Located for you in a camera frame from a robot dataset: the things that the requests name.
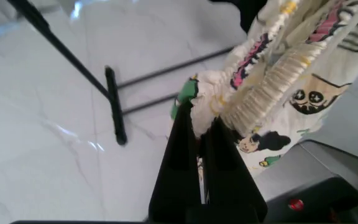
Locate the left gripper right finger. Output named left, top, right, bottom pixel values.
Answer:
left=201, top=117, right=268, bottom=223

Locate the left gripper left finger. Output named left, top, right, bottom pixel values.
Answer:
left=149, top=101, right=205, bottom=223

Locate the cream printed garment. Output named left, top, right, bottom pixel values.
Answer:
left=170, top=0, right=358, bottom=178

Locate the black clothes rack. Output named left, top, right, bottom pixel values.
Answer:
left=6, top=0, right=239, bottom=146

